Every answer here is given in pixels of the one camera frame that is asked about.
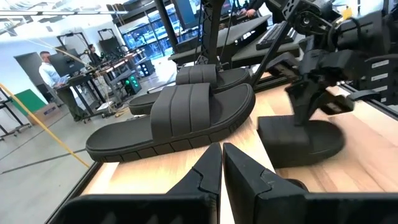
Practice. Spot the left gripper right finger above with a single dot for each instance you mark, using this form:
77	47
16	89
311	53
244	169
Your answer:
264	205

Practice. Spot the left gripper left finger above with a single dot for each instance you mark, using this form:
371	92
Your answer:
186	208

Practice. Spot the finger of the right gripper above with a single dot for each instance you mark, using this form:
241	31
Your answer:
337	104
301	99

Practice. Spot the black rubber slide sandal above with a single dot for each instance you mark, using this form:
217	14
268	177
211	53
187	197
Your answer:
280	143
180	112
196	74

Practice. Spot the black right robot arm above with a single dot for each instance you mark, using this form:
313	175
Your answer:
360	34

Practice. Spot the black keyboard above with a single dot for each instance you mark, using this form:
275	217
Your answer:
273	35

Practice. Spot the grey keyboard tray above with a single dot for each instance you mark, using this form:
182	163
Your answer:
248	56

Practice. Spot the grey desk surface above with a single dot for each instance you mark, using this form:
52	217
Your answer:
242	31

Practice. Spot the person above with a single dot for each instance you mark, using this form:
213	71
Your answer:
255	4
51	77
93	56

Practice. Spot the computer with green lights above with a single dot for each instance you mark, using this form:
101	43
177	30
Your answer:
133	84

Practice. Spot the black standing desk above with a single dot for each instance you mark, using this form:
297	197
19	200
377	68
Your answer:
77	90

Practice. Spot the cardboard box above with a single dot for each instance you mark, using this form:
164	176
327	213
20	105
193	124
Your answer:
46	113

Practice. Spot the black monitor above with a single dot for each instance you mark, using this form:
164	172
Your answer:
63	63

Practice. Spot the green board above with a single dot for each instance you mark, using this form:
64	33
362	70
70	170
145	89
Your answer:
29	101

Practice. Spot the wooden shelf with black frame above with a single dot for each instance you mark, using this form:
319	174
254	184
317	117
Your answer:
168	171

